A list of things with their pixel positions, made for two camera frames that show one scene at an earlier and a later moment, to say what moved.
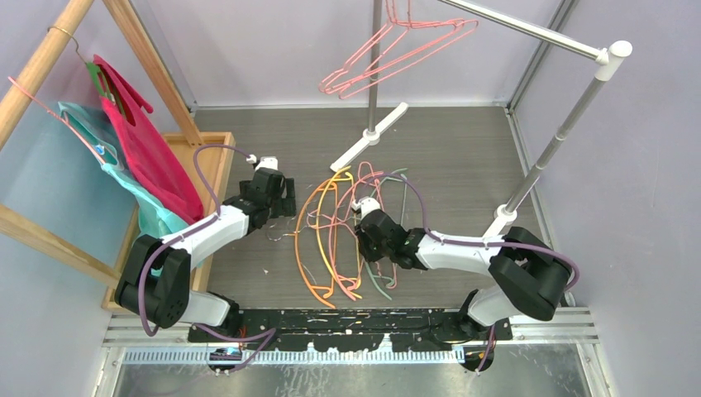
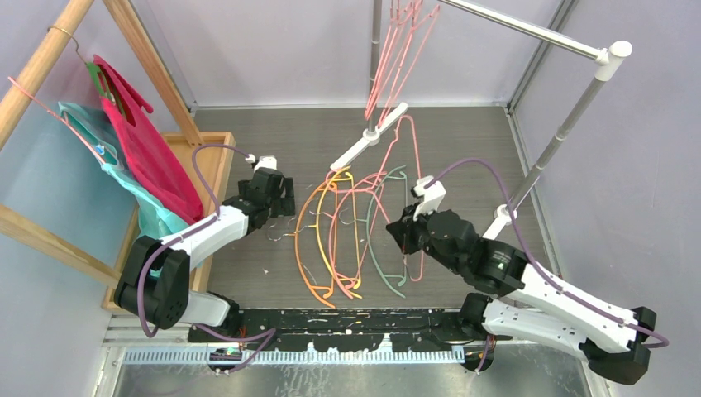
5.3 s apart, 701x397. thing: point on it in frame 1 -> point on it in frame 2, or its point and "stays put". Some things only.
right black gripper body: [374, 251] -> [419, 238]
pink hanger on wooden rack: [59, 118] stays put
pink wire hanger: [390, 265] -> [409, 276]
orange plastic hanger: [334, 186] stays put
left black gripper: [284, 207] stays put
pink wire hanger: [409, 23] -> [402, 64]
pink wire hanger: [458, 23] -> [379, 64]
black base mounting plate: [359, 330] stays put
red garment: [148, 162] stays put
